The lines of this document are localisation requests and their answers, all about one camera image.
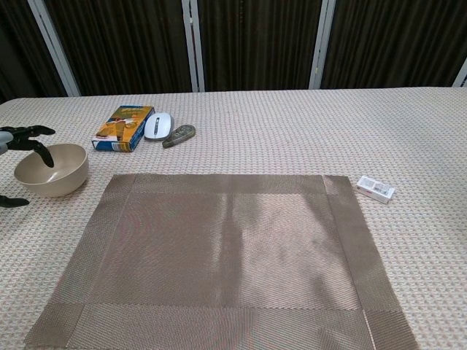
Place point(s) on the white computer mouse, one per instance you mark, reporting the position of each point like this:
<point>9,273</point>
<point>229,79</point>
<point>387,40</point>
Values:
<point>157,125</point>

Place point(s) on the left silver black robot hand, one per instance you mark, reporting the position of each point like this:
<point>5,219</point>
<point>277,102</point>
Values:
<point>22,132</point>

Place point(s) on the small white cardboard box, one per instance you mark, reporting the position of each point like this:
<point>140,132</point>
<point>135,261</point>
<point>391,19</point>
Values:
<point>376,189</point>

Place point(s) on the beige woven tablecloth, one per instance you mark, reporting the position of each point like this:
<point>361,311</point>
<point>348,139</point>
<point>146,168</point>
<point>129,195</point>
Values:
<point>273,138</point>

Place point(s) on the white screen frame post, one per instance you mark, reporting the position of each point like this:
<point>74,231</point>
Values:
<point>194,54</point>
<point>54,47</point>
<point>461,76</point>
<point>322,43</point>

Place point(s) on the pale pink beige bowl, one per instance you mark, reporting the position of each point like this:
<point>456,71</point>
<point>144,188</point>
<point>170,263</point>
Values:
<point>62,182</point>

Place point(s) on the green correction tape dispenser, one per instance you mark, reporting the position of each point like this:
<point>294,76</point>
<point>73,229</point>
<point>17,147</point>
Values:
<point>178,135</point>

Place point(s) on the bronze woven placemat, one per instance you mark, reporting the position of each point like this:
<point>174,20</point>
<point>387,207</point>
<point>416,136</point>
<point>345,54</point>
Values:
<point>219,255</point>

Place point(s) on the blue orange snack box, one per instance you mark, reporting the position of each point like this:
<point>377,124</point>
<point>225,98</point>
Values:
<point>120,127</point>

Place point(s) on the dark corrugated screen panel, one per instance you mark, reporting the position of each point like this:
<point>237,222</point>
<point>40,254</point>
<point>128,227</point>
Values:
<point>394,40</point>
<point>124,43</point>
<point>18,47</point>
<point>255,43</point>

